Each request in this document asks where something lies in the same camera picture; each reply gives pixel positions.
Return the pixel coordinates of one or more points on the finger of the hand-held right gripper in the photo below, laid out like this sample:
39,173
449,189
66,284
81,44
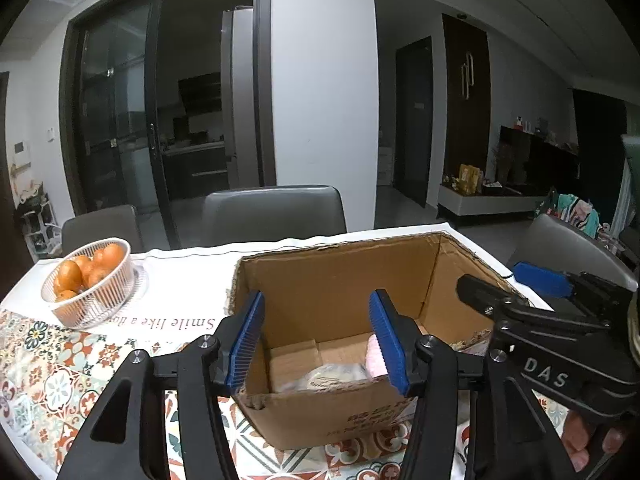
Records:
482,297
542,280

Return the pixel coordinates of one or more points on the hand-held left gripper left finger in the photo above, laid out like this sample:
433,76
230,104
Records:
245,345

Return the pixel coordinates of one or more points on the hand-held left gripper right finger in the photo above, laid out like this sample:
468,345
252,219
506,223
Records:
387,345

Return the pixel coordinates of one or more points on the brown cardboard box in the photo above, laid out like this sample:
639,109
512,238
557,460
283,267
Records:
320,290

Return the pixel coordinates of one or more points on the person's right hand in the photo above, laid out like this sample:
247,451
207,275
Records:
575,435

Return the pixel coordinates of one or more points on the pink fluffy cloth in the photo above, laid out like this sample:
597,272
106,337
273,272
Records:
375,357

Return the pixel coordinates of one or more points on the grey leather chair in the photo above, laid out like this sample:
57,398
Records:
272,215
565,245
100,232

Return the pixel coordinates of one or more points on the white folded fabric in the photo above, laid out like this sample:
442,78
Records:
332,377

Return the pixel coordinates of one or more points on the colourful clothes pile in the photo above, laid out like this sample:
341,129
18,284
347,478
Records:
575,212

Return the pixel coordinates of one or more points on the white tv stand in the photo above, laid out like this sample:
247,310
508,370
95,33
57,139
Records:
485,205

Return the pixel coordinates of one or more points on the clear glass dish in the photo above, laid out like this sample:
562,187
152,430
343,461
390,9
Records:
141,285

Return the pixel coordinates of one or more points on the yellow gift bag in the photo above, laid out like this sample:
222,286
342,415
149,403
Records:
470,178

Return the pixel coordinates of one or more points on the black television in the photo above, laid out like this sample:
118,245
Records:
540,160

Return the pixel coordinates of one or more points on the dark curtain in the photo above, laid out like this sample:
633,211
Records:
600,160

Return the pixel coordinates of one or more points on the orange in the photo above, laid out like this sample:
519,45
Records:
107,256
82,263
67,276
65,296
97,277

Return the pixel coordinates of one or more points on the dark interior door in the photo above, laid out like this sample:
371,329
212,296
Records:
412,125

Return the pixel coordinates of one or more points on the tall dark wooden cabinet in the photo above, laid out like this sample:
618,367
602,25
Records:
465,110

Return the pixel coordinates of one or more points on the patterned tablecloth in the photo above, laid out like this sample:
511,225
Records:
50,375

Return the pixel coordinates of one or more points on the white shelf rack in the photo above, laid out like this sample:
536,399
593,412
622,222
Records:
37,230

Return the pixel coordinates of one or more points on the silver refrigerator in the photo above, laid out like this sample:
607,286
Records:
240,100

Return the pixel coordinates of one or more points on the black framed sliding glass door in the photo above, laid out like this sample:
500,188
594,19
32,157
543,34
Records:
120,125

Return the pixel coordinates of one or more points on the black range hood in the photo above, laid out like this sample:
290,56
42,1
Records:
202,92

